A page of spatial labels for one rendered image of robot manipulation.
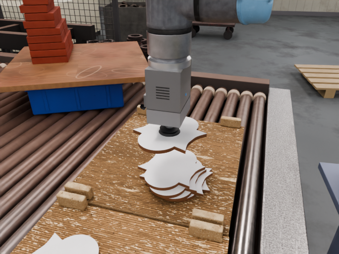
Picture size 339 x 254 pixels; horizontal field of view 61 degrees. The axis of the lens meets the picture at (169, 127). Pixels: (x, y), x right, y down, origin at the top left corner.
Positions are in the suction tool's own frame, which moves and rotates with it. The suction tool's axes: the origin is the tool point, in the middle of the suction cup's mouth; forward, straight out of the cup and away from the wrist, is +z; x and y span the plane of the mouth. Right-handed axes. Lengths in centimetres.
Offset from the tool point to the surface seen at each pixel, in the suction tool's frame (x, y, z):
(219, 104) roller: 5, -49, 14
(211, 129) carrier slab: 5.2, -25.8, 11.8
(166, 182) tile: 0.6, 4.3, 8.4
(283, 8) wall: 87, -949, 87
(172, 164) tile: 0.0, -1.9, 8.4
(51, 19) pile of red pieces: -54, -41, -14
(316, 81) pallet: 93, -316, 93
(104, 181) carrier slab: -14.0, 3.8, 11.7
